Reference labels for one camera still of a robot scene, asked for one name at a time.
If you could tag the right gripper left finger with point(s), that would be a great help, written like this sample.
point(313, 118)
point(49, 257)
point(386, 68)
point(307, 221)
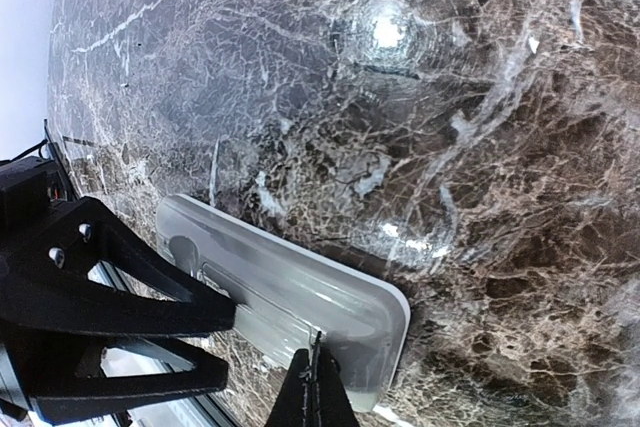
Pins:
point(294, 404)

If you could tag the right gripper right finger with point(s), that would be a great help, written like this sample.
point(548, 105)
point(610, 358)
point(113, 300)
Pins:
point(330, 403)

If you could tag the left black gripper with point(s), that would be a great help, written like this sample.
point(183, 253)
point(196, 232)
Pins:
point(70, 268)

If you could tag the grey remote control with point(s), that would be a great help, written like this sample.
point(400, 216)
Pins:
point(288, 296)

